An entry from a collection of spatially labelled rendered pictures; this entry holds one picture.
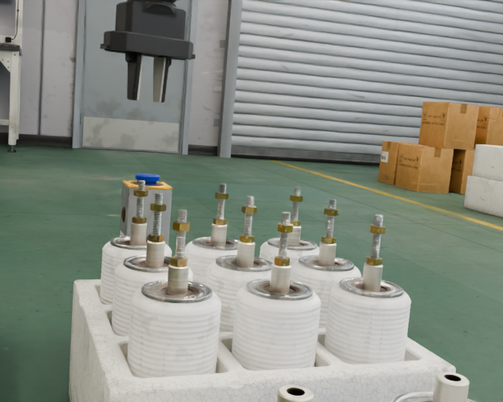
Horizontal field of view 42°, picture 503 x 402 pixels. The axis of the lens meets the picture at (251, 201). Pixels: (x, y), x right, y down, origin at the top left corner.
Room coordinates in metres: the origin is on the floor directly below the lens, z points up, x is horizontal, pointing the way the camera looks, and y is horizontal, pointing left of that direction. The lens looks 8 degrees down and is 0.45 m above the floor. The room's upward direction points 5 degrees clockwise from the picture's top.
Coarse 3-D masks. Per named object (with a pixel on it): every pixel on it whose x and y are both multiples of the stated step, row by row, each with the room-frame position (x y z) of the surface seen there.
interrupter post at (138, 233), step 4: (132, 224) 0.89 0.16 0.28; (136, 224) 0.89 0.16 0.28; (140, 224) 0.89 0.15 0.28; (144, 224) 0.89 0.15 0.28; (132, 228) 0.89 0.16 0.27; (136, 228) 0.89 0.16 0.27; (140, 228) 0.89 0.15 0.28; (144, 228) 0.89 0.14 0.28; (132, 232) 0.89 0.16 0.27; (136, 232) 0.89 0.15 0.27; (140, 232) 0.89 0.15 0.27; (144, 232) 0.89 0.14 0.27; (132, 236) 0.89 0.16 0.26; (136, 236) 0.89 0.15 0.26; (140, 236) 0.89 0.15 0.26; (144, 236) 0.89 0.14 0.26; (132, 240) 0.89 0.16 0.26; (136, 240) 0.89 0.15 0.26; (140, 240) 0.89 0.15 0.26; (144, 240) 0.89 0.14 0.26; (132, 244) 0.89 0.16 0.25; (136, 244) 0.89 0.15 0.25; (140, 244) 0.89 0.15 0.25; (144, 244) 0.89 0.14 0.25
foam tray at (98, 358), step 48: (96, 288) 0.93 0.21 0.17; (96, 336) 0.72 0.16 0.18; (96, 384) 0.67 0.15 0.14; (144, 384) 0.60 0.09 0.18; (192, 384) 0.61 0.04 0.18; (240, 384) 0.63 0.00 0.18; (288, 384) 0.64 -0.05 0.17; (336, 384) 0.66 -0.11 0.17; (384, 384) 0.68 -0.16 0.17; (432, 384) 0.70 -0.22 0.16
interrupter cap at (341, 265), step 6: (300, 258) 0.87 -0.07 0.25; (306, 258) 0.88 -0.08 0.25; (312, 258) 0.88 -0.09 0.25; (318, 258) 0.89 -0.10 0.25; (336, 258) 0.90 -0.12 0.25; (342, 258) 0.89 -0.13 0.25; (300, 264) 0.86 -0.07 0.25; (306, 264) 0.84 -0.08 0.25; (312, 264) 0.85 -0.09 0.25; (318, 264) 0.87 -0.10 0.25; (336, 264) 0.87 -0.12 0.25; (342, 264) 0.87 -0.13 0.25; (348, 264) 0.87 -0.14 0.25; (324, 270) 0.83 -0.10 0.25; (330, 270) 0.83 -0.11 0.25; (336, 270) 0.83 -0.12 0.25; (342, 270) 0.83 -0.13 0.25; (348, 270) 0.84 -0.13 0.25
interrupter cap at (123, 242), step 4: (124, 236) 0.92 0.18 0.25; (128, 236) 0.93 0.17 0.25; (112, 240) 0.89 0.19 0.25; (116, 240) 0.90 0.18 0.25; (120, 240) 0.90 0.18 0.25; (124, 240) 0.90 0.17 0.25; (128, 240) 0.91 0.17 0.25; (112, 244) 0.88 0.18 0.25; (116, 244) 0.87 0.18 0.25; (120, 244) 0.87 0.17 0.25; (124, 244) 0.87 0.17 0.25; (128, 244) 0.89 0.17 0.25; (124, 248) 0.86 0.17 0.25; (128, 248) 0.86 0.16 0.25; (132, 248) 0.86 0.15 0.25; (136, 248) 0.86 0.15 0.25; (140, 248) 0.86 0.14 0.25; (144, 248) 0.86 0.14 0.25
